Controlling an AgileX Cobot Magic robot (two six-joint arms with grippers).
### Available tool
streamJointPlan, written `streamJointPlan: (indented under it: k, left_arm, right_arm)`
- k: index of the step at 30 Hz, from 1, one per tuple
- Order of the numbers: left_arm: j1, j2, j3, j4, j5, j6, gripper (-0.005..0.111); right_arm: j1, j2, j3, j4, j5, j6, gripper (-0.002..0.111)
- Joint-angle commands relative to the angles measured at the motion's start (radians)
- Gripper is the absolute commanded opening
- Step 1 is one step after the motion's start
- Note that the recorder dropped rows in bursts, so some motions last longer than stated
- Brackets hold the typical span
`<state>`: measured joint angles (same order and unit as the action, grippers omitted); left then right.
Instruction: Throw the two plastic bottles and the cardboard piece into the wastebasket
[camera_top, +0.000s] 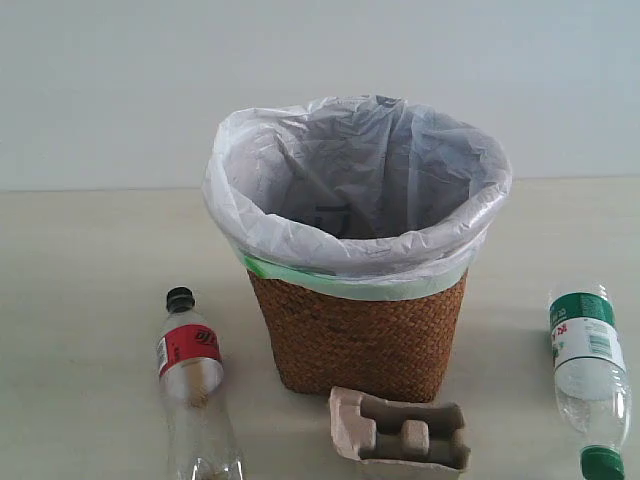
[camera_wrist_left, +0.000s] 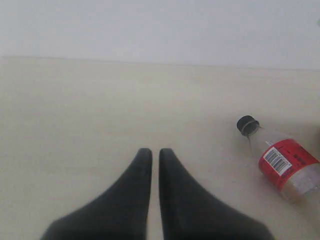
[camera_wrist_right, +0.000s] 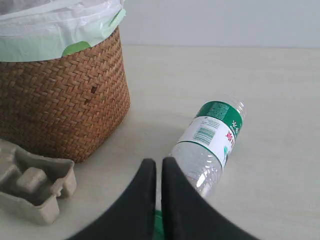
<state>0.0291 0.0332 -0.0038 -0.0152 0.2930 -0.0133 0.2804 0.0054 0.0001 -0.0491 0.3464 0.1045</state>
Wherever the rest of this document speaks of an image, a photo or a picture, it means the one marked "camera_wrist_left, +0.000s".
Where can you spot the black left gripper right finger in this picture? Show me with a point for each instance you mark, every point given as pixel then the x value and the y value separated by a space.
pixel 190 212

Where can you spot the clear bottle red label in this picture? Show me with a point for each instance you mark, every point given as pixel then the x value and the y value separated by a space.
pixel 286 164

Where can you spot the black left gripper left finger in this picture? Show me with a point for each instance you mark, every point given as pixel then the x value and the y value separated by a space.
pixel 119 213

